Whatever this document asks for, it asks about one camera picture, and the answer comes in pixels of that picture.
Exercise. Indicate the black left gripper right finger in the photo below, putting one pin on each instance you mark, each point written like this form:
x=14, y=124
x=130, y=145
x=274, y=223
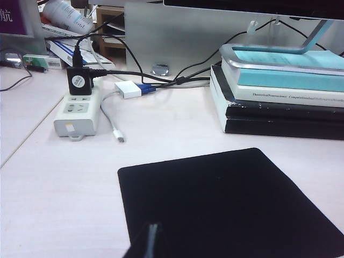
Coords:
x=155, y=239

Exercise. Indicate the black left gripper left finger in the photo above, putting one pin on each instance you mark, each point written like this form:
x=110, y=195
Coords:
x=139, y=242

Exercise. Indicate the black mouse pad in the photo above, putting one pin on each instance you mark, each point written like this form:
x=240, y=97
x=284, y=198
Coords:
x=220, y=204

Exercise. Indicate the white power strip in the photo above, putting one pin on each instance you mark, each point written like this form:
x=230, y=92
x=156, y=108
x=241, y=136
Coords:
x=78, y=113

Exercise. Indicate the blue VGA connector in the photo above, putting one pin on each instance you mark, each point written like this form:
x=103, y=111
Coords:
x=146, y=89

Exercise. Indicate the white video adapter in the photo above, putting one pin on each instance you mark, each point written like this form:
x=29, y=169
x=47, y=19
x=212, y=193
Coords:
x=127, y=88

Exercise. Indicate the silver round foot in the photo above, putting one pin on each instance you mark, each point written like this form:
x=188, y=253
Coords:
x=160, y=69

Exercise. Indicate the black power plug adapter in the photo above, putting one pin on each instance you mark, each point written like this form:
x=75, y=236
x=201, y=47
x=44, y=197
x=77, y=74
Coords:
x=79, y=80

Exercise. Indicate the white book with title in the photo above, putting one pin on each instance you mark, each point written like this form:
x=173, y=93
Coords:
x=282, y=96

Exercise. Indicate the blue white flat box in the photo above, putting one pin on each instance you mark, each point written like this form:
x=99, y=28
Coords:
x=67, y=52

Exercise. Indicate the teal book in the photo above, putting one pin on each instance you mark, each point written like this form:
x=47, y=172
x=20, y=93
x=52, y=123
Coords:
x=282, y=78

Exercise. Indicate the green white small box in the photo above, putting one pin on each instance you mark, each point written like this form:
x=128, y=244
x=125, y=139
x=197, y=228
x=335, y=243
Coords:
x=40, y=61

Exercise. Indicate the silver teal monitor stand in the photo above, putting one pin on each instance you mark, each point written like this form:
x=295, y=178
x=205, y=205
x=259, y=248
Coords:
x=268, y=48

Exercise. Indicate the white plastic bottle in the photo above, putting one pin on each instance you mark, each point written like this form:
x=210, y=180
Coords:
x=67, y=16

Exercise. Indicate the large black computer monitor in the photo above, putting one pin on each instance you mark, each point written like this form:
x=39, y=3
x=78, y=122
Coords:
x=252, y=6

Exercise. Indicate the purple sign holder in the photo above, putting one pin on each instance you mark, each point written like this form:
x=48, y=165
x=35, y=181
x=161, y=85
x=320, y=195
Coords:
x=13, y=16

